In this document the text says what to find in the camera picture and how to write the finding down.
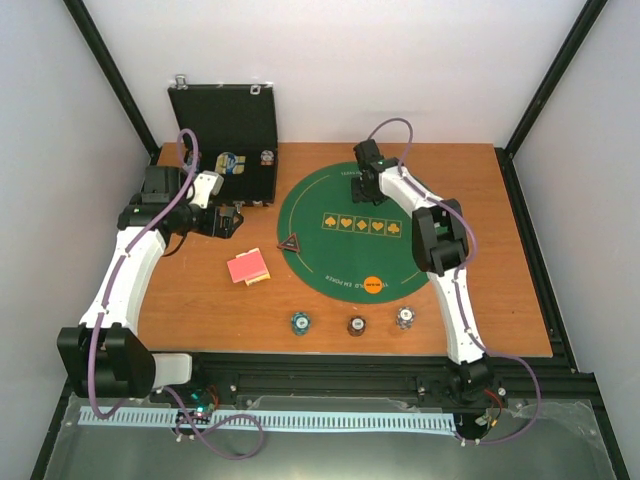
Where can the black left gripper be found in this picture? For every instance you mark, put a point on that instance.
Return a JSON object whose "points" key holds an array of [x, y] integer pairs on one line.
{"points": [[226, 230]]}

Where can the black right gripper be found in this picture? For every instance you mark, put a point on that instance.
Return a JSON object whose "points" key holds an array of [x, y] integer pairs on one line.
{"points": [[356, 196]]}

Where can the orange round blind button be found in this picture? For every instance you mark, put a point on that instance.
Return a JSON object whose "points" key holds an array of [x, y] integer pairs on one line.
{"points": [[373, 285]]}

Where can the teal poker chip stack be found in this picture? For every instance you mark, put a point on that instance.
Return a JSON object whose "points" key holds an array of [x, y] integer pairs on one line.
{"points": [[300, 323]]}

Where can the purple poker chip stack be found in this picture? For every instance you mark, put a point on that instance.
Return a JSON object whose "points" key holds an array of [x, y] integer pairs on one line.
{"points": [[405, 318]]}

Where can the brown poker chip stack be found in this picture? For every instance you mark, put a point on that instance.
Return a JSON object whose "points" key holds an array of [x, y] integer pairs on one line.
{"points": [[356, 326]]}

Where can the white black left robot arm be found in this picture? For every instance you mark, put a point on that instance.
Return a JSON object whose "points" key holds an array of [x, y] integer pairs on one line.
{"points": [[103, 356]]}

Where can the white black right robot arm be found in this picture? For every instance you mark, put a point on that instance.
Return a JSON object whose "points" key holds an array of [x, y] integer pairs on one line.
{"points": [[440, 240]]}

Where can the red playing card deck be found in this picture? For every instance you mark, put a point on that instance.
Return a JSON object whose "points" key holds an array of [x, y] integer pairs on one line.
{"points": [[248, 267]]}

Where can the card deck in case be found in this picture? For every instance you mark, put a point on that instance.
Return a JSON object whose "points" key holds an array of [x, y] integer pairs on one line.
{"points": [[228, 163]]}

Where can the black triangular dealer button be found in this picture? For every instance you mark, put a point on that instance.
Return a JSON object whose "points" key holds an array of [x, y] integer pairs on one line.
{"points": [[291, 243]]}

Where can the round green poker mat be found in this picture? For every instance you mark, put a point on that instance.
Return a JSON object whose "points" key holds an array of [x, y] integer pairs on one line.
{"points": [[342, 243]]}

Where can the purple chips in case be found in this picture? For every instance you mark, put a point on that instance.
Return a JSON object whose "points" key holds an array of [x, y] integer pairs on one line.
{"points": [[267, 158]]}

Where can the teal chips in case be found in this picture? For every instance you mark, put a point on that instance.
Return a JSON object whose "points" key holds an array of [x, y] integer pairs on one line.
{"points": [[189, 160]]}

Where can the open black poker case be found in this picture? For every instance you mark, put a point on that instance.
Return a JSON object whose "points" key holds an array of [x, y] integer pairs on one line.
{"points": [[237, 118]]}

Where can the light blue slotted cable duct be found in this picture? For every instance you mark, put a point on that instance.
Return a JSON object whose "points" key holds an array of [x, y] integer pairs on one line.
{"points": [[279, 421]]}

